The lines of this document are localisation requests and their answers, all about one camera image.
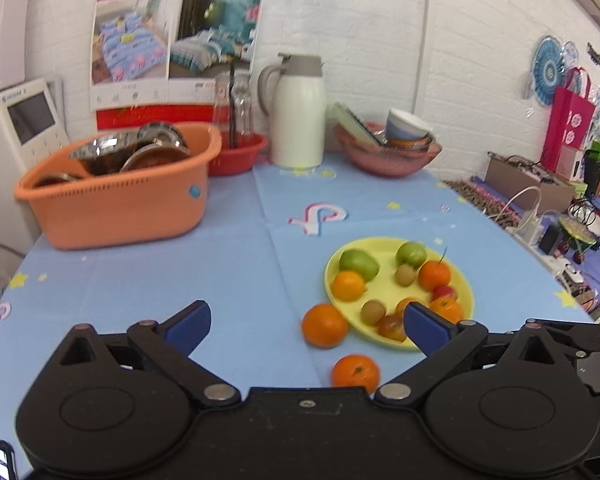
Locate small orange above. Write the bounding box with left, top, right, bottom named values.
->
left=393, top=297, right=419, bottom=318
left=329, top=270, right=366, bottom=302

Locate brown kiwi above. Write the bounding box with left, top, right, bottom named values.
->
left=394, top=263, right=417, bottom=287
left=360, top=300, right=387, bottom=326

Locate small red apple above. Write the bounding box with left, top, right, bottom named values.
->
left=431, top=285, right=458, bottom=301

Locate green white plate in bowl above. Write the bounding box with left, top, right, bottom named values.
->
left=332, top=103, right=382, bottom=146

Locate pink gift bag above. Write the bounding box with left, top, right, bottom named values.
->
left=541, top=66, right=595, bottom=172

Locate white power charger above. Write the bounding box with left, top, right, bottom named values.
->
left=518, top=216, right=543, bottom=246

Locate white thermos jug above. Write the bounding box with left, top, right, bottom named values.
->
left=257, top=53, right=327, bottom=170

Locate red green apple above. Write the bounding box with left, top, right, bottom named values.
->
left=377, top=314, right=406, bottom=344

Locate bedding wall calendar poster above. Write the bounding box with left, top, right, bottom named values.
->
left=90, top=0, right=262, bottom=130

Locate steel bowl in basket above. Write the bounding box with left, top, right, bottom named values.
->
left=120, top=143, right=190, bottom=174

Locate pink glass bowl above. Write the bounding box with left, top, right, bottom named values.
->
left=332, top=124, right=442, bottom=178

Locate large green mango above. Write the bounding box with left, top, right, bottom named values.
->
left=339, top=248, right=380, bottom=282

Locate large orange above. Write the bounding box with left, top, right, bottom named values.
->
left=301, top=304, right=349, bottom=349

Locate blue patterned tablecloth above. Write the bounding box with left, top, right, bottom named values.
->
left=0, top=157, right=586, bottom=443

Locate brown kiwi on plate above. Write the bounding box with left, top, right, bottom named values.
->
left=394, top=263, right=417, bottom=287

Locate clear glass jar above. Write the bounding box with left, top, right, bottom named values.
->
left=212, top=70, right=253, bottom=150

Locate orange plastic basket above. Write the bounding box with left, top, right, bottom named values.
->
left=14, top=122, right=221, bottom=250

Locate cardboard box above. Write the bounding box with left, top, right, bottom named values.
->
left=484, top=153, right=574, bottom=212

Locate blue white ceramic bowl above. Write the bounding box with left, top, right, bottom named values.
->
left=385, top=108, right=432, bottom=142

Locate yellow oval plate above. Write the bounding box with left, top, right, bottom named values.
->
left=324, top=236, right=476, bottom=352

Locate orange with stem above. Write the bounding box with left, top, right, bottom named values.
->
left=417, top=250, right=451, bottom=292

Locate small green mango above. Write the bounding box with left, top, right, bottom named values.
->
left=396, top=242, right=427, bottom=270

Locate white appliance with screen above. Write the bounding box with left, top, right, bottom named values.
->
left=0, top=78, right=69, bottom=252

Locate dark orange tangerine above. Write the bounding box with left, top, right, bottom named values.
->
left=330, top=354, right=380, bottom=394

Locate blue decorative wall fan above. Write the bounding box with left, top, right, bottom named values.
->
left=524, top=35, right=567, bottom=107

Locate small orange on plate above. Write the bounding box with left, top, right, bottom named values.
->
left=329, top=270, right=366, bottom=302

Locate navel orange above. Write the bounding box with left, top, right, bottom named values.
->
left=429, top=296, right=464, bottom=324

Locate red plastic colander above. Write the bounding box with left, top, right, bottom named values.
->
left=209, top=131, right=268, bottom=177

